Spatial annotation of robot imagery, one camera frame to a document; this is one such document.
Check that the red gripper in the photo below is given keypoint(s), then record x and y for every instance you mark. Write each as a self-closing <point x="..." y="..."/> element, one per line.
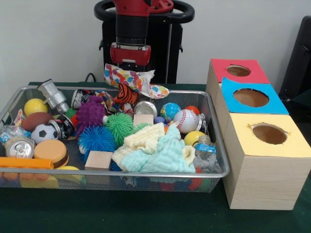
<point x="131" y="54"/>

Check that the polka dot paper napkin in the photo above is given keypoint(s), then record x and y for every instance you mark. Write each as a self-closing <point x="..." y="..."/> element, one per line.
<point x="133" y="80"/>

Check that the orange striped tiger plush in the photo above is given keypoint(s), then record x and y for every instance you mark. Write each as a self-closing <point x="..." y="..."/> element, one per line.
<point x="126" y="94"/>

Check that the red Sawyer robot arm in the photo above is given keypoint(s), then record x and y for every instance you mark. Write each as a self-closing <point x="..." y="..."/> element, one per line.
<point x="132" y="24"/>

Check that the shallow mesh bin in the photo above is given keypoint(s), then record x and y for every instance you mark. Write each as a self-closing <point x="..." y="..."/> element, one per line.
<point x="145" y="187"/>

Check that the wooden three-hole box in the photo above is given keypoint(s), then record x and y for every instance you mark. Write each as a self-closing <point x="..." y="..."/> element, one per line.
<point x="262" y="179"/>

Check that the green spiky ball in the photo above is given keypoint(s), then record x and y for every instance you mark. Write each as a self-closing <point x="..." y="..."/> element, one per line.
<point x="119" y="127"/>
<point x="139" y="126"/>

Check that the purple knobbly toy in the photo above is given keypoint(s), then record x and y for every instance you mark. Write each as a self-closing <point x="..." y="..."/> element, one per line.
<point x="91" y="112"/>

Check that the pale yellow muslin cloth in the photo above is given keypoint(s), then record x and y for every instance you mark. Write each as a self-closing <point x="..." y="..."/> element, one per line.
<point x="143" y="139"/>

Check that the white baseball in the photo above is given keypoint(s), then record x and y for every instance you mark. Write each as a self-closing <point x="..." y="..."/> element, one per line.
<point x="185" y="121"/>

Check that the blue spiky ball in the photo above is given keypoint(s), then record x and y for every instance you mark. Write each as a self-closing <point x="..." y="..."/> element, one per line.
<point x="97" y="139"/>

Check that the yellow ball with black band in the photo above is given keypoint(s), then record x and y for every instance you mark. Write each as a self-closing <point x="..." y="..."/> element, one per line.
<point x="193" y="138"/>

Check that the teal muslin cloth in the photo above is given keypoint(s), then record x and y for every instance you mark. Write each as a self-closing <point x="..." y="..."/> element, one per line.
<point x="160" y="157"/>

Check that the plain yellow ball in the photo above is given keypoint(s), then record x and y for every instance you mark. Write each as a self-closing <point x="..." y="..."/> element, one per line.
<point x="35" y="106"/>

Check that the brown toy football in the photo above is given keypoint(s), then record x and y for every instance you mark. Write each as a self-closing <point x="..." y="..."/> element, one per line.
<point x="36" y="121"/>

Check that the orange foam disc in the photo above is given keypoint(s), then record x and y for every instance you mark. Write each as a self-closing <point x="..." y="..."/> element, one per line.
<point x="51" y="150"/>

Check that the orange toy brick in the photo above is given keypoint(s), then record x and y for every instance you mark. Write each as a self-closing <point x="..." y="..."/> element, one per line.
<point x="24" y="163"/>

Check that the dark green table cloth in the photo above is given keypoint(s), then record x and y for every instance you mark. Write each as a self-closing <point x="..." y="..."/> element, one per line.
<point x="121" y="213"/>

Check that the black upright panel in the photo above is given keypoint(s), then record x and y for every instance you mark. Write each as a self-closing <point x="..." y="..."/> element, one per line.
<point x="298" y="60"/>

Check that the dark green side-table cloth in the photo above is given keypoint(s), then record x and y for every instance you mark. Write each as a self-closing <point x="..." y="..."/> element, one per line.
<point x="303" y="104"/>

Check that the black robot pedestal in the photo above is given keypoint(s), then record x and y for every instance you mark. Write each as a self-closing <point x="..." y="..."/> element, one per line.
<point x="170" y="48"/>

